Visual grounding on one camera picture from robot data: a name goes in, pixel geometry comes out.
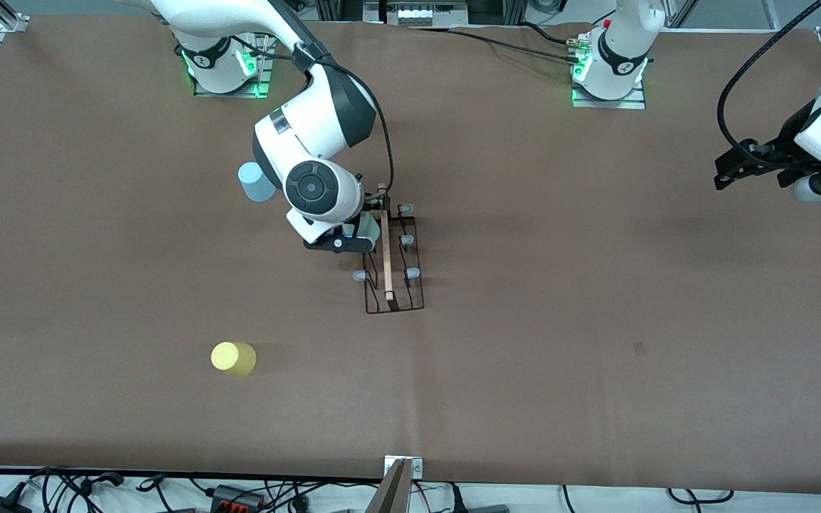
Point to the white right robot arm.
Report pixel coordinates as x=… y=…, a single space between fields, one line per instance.
x=325 y=121

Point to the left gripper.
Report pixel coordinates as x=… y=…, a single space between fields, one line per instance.
x=785 y=148

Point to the light blue plastic cup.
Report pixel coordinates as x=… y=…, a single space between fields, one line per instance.
x=254 y=187

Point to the yellow plastic cup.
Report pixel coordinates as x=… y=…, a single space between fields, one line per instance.
x=234 y=358

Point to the brown table mat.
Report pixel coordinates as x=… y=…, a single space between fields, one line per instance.
x=524 y=399

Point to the white terminal block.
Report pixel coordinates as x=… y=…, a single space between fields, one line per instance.
x=417 y=13

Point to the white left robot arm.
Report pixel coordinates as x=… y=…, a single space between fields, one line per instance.
x=621 y=50

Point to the mint green plastic cup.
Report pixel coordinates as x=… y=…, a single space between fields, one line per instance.
x=368 y=226

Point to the grey camera stand profile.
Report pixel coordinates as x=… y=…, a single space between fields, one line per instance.
x=393 y=495

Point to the black power adapter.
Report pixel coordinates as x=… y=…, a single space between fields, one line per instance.
x=1 y=504

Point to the black orange connector box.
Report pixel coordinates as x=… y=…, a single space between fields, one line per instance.
x=238 y=497

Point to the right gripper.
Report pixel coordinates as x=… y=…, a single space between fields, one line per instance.
x=370 y=208

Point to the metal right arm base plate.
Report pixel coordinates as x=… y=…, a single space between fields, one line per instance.
x=232 y=93

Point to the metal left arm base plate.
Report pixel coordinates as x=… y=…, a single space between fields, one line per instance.
x=610 y=104

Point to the silver metal bracket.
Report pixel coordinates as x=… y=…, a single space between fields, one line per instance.
x=417 y=467

